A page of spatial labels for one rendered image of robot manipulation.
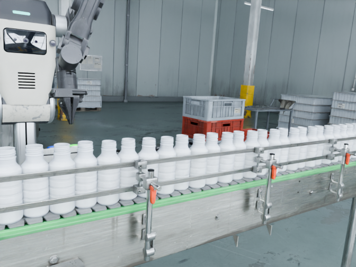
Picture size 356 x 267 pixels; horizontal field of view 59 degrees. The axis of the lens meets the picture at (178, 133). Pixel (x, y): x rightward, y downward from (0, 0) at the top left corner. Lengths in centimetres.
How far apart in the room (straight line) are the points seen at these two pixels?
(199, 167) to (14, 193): 50
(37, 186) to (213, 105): 265
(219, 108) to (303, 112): 491
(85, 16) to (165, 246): 71
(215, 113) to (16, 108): 232
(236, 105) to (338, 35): 910
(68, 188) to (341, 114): 701
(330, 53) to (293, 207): 1123
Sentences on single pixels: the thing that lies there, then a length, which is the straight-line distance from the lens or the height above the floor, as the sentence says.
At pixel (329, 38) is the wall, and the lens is 1254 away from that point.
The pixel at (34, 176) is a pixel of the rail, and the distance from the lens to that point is 77.
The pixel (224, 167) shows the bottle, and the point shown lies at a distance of 105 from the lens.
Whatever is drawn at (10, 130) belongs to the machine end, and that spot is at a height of 52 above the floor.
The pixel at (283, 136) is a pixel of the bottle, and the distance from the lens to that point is 126.
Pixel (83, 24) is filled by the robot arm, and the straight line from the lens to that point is 104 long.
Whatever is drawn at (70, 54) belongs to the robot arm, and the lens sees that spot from 95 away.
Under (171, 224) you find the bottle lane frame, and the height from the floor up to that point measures 92.
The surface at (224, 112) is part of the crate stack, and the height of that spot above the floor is 97.
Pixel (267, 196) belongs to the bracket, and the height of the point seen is 96.
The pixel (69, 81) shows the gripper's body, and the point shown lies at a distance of 100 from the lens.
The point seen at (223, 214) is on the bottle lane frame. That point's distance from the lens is 107.
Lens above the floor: 135
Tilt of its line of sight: 11 degrees down
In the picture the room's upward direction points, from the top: 4 degrees clockwise
